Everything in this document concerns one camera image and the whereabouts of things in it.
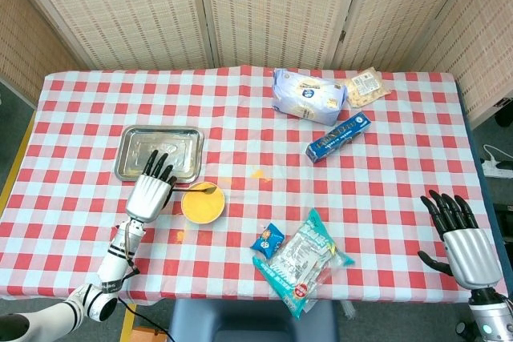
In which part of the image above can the large teal clear snack bag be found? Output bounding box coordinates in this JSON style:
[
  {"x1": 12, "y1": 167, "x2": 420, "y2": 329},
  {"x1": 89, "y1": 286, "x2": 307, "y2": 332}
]
[{"x1": 252, "y1": 207, "x2": 356, "y2": 321}]

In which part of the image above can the blue cling wrap box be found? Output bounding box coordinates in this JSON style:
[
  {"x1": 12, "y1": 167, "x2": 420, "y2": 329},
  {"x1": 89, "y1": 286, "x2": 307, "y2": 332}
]
[{"x1": 305, "y1": 111, "x2": 372, "y2": 164}]

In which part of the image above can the white power cable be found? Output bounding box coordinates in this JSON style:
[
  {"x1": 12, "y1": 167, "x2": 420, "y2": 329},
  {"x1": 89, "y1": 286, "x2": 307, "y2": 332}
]
[{"x1": 483, "y1": 143, "x2": 502, "y2": 163}]

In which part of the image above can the blue chair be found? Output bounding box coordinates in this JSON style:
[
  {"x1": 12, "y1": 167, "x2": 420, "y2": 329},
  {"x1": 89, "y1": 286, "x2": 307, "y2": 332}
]
[{"x1": 168, "y1": 298, "x2": 340, "y2": 342}]

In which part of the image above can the rectangular metal tray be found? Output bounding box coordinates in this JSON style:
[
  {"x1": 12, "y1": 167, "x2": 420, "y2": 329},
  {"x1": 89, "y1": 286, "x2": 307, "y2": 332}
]
[{"x1": 114, "y1": 124, "x2": 205, "y2": 185}]

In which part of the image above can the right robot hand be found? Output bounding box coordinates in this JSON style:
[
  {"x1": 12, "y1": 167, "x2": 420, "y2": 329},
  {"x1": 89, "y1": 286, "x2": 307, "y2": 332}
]
[{"x1": 417, "y1": 189, "x2": 503, "y2": 290}]

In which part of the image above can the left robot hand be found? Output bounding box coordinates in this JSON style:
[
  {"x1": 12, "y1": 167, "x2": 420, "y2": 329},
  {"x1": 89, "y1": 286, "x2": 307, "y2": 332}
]
[{"x1": 125, "y1": 149, "x2": 178, "y2": 223}]

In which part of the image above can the clear bag of crackers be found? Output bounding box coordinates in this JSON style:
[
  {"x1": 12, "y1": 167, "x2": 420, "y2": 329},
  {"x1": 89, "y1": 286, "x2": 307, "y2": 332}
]
[{"x1": 343, "y1": 66, "x2": 392, "y2": 110}]

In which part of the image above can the white power strip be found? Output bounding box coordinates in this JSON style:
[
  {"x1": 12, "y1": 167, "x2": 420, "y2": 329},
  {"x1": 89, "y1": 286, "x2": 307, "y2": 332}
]
[{"x1": 483, "y1": 159, "x2": 513, "y2": 179}]

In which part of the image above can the light purple food bag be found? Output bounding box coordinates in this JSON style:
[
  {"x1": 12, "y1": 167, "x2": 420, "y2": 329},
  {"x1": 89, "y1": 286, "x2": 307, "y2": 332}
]
[{"x1": 272, "y1": 68, "x2": 348, "y2": 127}]

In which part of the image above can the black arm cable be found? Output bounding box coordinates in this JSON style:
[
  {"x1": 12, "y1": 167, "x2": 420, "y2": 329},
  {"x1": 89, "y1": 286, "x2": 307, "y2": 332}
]
[{"x1": 118, "y1": 297, "x2": 173, "y2": 342}]

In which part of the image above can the red white checkered tablecloth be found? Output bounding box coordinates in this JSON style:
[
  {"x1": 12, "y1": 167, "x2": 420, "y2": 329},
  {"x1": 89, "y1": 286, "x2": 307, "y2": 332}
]
[{"x1": 0, "y1": 65, "x2": 508, "y2": 305}]

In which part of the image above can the black spoon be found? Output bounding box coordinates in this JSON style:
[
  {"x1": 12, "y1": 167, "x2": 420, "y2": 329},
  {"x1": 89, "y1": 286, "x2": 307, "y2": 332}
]
[{"x1": 170, "y1": 182, "x2": 218, "y2": 195}]

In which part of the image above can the yellow bowl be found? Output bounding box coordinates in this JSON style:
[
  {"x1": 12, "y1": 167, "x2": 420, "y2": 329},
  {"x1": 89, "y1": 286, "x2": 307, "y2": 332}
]
[{"x1": 180, "y1": 181, "x2": 226, "y2": 225}]

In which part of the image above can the woven folding screen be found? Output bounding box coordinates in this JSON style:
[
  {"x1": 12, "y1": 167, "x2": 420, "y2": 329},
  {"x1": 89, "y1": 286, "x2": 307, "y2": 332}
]
[{"x1": 0, "y1": 0, "x2": 513, "y2": 131}]

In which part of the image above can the small blue snack packet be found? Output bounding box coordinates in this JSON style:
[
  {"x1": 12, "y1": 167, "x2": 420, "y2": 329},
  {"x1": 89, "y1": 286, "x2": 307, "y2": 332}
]
[{"x1": 250, "y1": 222, "x2": 285, "y2": 258}]

